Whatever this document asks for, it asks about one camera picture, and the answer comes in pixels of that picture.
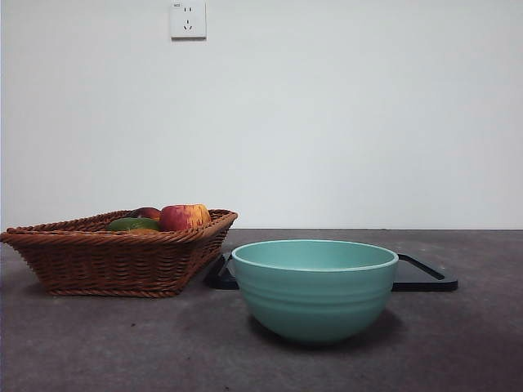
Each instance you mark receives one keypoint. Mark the teal ribbed bowl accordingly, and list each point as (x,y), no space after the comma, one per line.
(314,302)

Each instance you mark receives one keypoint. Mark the red yellow apple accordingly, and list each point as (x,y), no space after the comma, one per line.
(181,218)

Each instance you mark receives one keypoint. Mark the brown wicker basket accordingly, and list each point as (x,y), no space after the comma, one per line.
(106,265)

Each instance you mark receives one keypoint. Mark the green fruit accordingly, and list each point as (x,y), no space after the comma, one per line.
(132,224)

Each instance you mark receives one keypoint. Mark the brown kiwi fruit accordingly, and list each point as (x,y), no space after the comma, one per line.
(143,230)

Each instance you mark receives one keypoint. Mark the dark rectangular tray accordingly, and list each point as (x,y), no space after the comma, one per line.
(421,274)

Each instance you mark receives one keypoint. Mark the dark red fruit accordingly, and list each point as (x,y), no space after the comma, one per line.
(147,212)

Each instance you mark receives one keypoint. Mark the white wall socket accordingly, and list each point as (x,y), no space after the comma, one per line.
(188,28)

